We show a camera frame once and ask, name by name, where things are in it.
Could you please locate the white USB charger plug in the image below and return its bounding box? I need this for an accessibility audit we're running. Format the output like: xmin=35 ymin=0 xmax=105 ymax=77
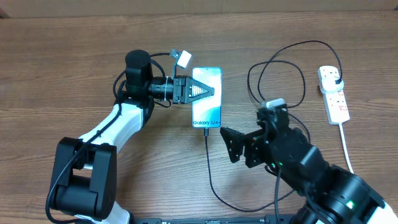
xmin=320 ymin=77 xmax=345 ymax=94

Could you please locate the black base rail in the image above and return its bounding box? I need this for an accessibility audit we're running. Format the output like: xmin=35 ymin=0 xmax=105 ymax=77
xmin=127 ymin=213 xmax=299 ymax=224

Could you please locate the black USB charging cable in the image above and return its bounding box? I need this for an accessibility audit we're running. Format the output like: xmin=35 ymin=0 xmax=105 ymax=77
xmin=203 ymin=40 xmax=344 ymax=213

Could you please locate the Galaxy smartphone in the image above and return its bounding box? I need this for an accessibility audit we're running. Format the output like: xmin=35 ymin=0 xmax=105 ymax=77
xmin=192 ymin=67 xmax=222 ymax=128

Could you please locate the white power strip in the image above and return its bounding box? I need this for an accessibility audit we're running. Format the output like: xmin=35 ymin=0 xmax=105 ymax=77
xmin=317 ymin=65 xmax=351 ymax=125

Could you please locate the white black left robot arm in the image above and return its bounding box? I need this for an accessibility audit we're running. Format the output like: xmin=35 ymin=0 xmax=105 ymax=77
xmin=45 ymin=50 xmax=215 ymax=223

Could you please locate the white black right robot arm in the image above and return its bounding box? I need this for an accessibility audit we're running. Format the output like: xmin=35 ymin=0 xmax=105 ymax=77
xmin=220 ymin=106 xmax=397 ymax=223

